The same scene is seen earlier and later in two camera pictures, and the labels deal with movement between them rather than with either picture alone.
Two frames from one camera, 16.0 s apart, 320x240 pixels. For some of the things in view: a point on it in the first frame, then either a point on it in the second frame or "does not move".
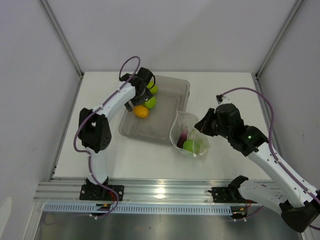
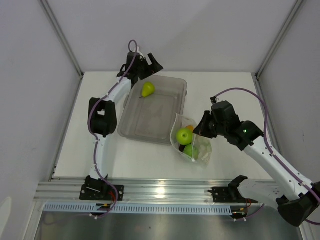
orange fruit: [141, 111] -> [190, 127]
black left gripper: [146, 96] -> [154, 67]
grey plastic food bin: [172, 94] does not move
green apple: [151, 103] -> [184, 136]
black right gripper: [203, 126] does not move
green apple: [191, 145] -> [191, 151]
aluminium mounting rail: [133, 191] does not move
